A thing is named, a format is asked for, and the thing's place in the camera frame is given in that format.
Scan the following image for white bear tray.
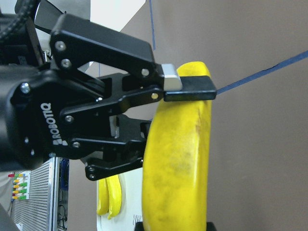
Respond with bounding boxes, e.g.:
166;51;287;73
96;168;142;231

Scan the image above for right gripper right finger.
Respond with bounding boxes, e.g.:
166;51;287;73
206;222;217;231

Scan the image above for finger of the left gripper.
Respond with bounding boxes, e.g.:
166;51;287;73
49;13;218;102
70;114;151;181

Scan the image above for wall panel with clips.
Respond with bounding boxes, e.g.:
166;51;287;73
11;157;69;231

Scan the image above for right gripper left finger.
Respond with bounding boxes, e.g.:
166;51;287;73
134;221;144;231

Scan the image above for yellow banana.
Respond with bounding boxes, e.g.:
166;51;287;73
141;61;212;231
97;179;109;216
106;175;122;220

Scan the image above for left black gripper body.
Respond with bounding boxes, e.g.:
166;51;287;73
0;65;111;172

